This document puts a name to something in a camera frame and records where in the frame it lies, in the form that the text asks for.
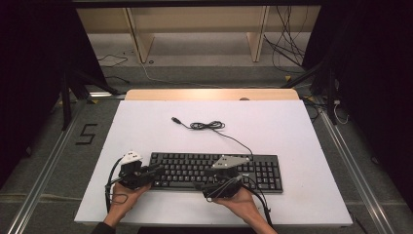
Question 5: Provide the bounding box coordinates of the aluminium floor rail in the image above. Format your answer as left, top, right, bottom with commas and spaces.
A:
6, 100, 86, 234
316, 103, 395, 234

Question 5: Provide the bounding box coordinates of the short silver metal bar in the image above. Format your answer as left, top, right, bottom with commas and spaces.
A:
88, 91, 127, 99

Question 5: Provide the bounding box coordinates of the right hand-held gripper cable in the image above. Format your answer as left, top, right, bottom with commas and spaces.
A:
205, 175, 275, 228

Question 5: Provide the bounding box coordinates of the short white looped cable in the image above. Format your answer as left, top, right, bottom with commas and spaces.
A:
332, 99, 351, 126

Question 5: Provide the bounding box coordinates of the black keyboard cable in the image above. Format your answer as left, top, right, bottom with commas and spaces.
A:
170, 116, 254, 156

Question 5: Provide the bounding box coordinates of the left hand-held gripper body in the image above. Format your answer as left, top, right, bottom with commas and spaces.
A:
117, 150, 154, 191

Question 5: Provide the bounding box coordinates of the wooden table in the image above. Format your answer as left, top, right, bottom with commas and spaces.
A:
125, 88, 300, 101

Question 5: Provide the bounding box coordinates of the short black floor cable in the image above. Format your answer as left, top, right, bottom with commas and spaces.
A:
103, 75, 131, 85

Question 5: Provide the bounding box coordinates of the left hand-held gripper cable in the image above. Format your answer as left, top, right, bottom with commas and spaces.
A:
103, 157, 130, 215

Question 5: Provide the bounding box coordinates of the black curtain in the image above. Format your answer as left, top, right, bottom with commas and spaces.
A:
301, 0, 413, 214
0, 0, 109, 191

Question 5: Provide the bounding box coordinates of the white board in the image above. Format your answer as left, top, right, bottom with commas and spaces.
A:
73, 99, 354, 228

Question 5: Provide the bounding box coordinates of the light wooden shelf unit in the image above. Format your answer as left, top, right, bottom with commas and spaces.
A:
76, 5, 322, 64

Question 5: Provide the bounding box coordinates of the hand-held gripper cable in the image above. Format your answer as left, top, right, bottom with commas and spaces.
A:
205, 175, 275, 228
103, 157, 130, 215

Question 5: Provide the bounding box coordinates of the black keyboard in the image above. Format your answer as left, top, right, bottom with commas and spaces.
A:
147, 151, 283, 195

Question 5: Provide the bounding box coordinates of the person's left hand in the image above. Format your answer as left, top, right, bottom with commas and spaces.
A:
106, 181, 152, 224

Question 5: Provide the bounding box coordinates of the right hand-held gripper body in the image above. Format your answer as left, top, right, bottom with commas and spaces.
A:
202, 154, 251, 200

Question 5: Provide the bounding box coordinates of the person's right hand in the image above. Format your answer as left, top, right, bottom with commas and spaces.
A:
212, 186, 261, 222

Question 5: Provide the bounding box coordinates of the black metal stand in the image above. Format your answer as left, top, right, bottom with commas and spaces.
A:
280, 58, 339, 127
58, 64, 122, 132

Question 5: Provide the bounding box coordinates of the bundle of black floor cables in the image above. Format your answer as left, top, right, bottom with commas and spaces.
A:
262, 5, 309, 74

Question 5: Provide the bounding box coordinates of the thin black looped floor cable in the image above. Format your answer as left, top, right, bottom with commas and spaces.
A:
96, 54, 130, 69

